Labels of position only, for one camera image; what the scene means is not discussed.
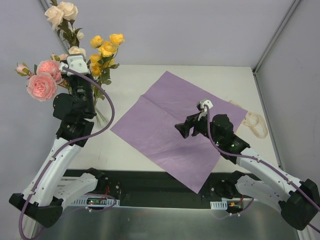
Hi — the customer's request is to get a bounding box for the pink and purple wrapping paper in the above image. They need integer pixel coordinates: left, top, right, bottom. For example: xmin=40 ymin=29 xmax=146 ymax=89
xmin=111 ymin=71 xmax=247 ymax=193

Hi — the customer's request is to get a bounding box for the cream ribbon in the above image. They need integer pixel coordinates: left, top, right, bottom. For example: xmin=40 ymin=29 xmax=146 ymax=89
xmin=241 ymin=111 xmax=269 ymax=140

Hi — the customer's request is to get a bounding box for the yellow flower bunch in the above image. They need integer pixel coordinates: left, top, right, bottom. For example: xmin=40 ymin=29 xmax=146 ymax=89
xmin=88 ymin=33 xmax=126 ymax=121

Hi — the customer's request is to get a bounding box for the pink flower stem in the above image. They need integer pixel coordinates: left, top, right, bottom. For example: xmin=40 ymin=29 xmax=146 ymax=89
xmin=15 ymin=57 xmax=70 ymax=102

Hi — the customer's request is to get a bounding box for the peach flower bunch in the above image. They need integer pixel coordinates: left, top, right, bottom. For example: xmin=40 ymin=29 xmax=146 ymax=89
xmin=57 ymin=1 xmax=86 ymax=56

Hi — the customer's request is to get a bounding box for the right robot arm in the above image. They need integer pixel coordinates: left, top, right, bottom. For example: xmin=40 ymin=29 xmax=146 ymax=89
xmin=174 ymin=113 xmax=320 ymax=231

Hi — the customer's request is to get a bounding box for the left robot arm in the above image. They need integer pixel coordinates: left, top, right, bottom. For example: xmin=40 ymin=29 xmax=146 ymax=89
xmin=9 ymin=74 xmax=106 ymax=228

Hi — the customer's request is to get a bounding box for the clear glass vase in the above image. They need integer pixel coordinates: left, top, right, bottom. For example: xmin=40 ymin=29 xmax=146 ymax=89
xmin=94 ymin=106 xmax=110 ymax=126

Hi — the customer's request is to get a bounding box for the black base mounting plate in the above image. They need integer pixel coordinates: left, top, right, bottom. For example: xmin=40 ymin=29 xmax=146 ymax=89
xmin=64 ymin=167 xmax=287 ymax=210

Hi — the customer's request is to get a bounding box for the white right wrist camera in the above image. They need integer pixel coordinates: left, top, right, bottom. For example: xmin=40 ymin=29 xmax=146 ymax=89
xmin=196 ymin=99 xmax=214 ymax=120

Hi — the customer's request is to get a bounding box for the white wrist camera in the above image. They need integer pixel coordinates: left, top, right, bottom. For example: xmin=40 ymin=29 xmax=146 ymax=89
xmin=196 ymin=99 xmax=214 ymax=120
xmin=58 ymin=53 xmax=90 ymax=76

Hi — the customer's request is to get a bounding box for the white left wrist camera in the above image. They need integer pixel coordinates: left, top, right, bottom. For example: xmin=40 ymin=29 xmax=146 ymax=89
xmin=58 ymin=53 xmax=90 ymax=76

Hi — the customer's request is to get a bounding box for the right aluminium frame post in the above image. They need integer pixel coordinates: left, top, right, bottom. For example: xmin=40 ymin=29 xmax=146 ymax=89
xmin=252 ymin=0 xmax=303 ymax=76

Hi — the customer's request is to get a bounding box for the aluminium frame post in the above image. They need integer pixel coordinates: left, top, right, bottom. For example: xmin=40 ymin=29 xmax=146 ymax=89
xmin=252 ymin=0 xmax=303 ymax=76
xmin=36 ymin=0 xmax=69 ymax=54

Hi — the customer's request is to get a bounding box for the left aluminium frame post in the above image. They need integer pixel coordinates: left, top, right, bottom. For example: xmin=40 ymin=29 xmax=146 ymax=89
xmin=36 ymin=0 xmax=69 ymax=54

